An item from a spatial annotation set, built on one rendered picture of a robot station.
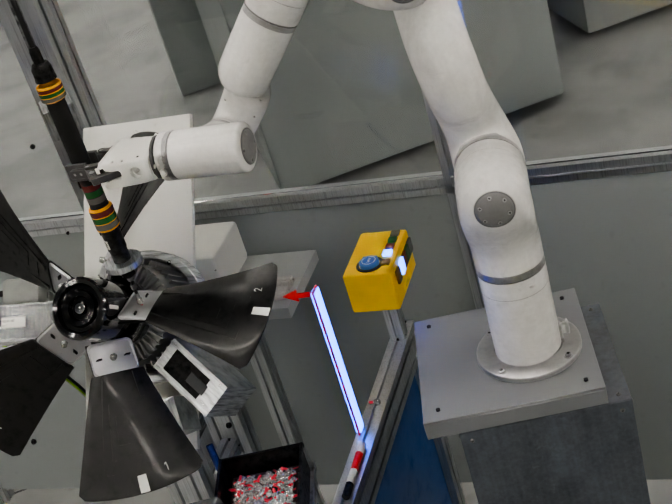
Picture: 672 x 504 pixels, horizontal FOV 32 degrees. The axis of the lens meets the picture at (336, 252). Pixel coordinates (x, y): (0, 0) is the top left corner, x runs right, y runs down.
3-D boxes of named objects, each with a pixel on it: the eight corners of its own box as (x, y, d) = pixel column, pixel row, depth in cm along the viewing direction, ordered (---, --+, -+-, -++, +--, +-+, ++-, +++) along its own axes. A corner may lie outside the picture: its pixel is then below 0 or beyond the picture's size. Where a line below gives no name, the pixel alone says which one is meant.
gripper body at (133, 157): (163, 190, 197) (104, 196, 201) (184, 160, 205) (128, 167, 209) (148, 151, 193) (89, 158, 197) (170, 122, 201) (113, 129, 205)
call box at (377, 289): (372, 273, 249) (360, 231, 244) (418, 270, 246) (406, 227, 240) (354, 319, 236) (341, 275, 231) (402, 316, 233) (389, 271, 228)
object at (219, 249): (192, 261, 298) (177, 225, 292) (250, 256, 292) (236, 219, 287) (167, 301, 284) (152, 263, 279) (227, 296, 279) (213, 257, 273)
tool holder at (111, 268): (101, 260, 219) (82, 215, 214) (137, 245, 220) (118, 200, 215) (109, 280, 211) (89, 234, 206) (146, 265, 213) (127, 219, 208)
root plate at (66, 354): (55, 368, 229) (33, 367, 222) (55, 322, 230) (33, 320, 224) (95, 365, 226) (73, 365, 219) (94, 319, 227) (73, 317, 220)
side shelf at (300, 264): (188, 271, 301) (184, 261, 299) (319, 259, 288) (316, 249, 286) (153, 327, 281) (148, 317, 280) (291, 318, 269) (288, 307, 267)
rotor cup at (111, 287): (82, 352, 230) (43, 349, 218) (81, 278, 232) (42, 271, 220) (147, 348, 225) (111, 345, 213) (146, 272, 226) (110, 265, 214)
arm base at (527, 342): (568, 308, 221) (551, 225, 212) (594, 366, 204) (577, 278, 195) (469, 333, 222) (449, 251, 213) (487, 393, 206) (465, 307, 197)
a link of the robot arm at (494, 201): (541, 240, 208) (517, 120, 197) (552, 297, 193) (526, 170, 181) (474, 253, 211) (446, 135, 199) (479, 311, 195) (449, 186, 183)
